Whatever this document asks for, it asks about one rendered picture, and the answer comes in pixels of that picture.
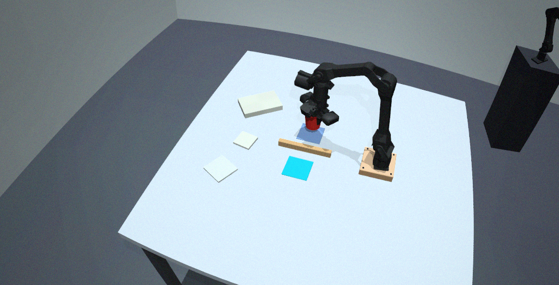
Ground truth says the light brown wooden plank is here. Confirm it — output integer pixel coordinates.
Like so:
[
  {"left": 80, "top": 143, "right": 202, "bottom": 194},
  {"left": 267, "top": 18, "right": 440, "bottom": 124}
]
[{"left": 278, "top": 138, "right": 332, "bottom": 158}]

